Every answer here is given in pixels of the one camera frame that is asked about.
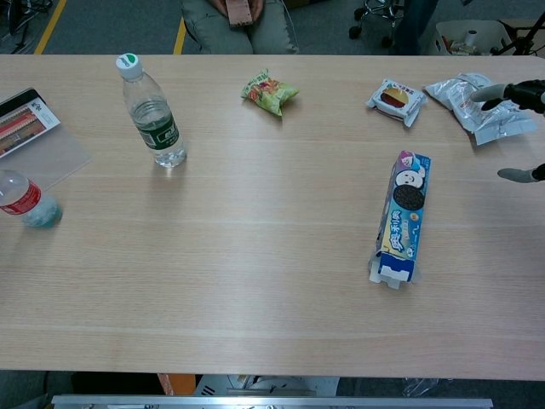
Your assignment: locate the red label plastic bottle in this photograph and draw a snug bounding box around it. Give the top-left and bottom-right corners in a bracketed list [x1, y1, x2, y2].
[0, 169, 64, 229]

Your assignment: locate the large silver foil bag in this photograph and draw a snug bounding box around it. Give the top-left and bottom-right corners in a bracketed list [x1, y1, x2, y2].
[450, 91, 538, 147]

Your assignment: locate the book with red building picture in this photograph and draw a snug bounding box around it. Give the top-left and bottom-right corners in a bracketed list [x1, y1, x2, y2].
[0, 87, 62, 159]

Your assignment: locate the grey metal device housing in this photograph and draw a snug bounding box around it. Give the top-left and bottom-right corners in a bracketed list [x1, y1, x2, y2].
[193, 374, 341, 397]

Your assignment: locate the orange-brown box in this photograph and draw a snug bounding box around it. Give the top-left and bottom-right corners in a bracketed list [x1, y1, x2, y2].
[157, 373, 198, 396]

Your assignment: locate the green label water bottle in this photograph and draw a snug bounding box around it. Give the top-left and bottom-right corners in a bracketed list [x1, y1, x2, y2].
[115, 52, 188, 169]

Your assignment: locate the small silver foil bag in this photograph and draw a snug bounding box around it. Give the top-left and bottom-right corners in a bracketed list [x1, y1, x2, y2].
[423, 72, 495, 112]

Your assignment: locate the office chair wheeled base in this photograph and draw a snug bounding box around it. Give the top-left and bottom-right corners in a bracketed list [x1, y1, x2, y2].
[348, 0, 405, 49]

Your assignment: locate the white burger print snack packet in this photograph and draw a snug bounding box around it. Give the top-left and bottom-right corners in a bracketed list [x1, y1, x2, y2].
[365, 78, 428, 128]

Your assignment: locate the black tripod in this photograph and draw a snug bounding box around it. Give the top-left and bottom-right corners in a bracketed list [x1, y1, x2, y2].
[0, 0, 55, 55]

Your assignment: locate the pink brown perforated board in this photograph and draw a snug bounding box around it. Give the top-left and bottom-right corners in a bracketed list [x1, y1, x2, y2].
[225, 0, 256, 29]

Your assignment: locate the aluminium rail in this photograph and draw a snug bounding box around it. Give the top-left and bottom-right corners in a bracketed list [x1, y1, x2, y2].
[50, 395, 494, 409]

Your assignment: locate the green snack bag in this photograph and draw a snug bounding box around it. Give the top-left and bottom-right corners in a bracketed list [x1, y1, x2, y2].
[240, 68, 301, 118]

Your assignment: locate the seated person in grey trousers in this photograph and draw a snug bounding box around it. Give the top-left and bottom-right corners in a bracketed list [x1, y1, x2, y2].
[181, 0, 299, 55]

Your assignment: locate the black stand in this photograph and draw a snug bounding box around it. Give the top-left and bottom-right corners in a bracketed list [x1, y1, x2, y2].
[489, 10, 545, 56]

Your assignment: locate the clear plastic sheet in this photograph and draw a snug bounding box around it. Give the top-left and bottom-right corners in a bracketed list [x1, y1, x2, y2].
[0, 123, 94, 192]

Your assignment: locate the blue Oreo cookie box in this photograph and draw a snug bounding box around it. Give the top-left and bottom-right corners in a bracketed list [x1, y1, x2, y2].
[367, 149, 433, 291]

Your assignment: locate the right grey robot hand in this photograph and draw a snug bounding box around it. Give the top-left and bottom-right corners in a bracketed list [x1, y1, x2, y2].
[470, 78, 545, 185]

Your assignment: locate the clear plastic wrap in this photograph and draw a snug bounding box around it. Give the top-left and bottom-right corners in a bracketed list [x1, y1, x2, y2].
[402, 377, 455, 398]

